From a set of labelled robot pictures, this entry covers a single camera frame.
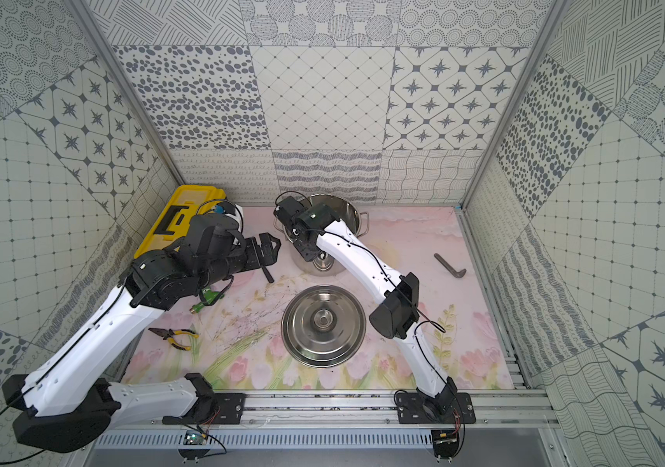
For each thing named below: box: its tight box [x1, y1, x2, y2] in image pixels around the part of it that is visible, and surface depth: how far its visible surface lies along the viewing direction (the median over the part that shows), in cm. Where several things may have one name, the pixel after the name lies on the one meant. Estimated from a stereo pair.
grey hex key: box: [433, 252, 468, 279], surface depth 103 cm
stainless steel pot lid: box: [280, 285, 367, 368], surface depth 90 cm
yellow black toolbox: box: [133, 184, 228, 260], surface depth 95 cm
